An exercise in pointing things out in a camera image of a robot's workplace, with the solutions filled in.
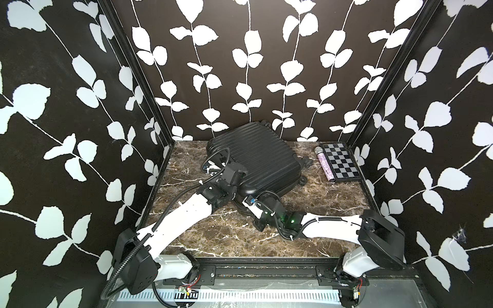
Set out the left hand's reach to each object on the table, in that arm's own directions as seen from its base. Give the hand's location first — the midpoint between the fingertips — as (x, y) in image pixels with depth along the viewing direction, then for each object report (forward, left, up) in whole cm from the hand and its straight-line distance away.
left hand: (235, 165), depth 79 cm
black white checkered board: (+18, -60, -23) cm, 67 cm away
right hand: (-14, -4, -14) cm, 20 cm away
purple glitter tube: (+26, -49, -22) cm, 60 cm away
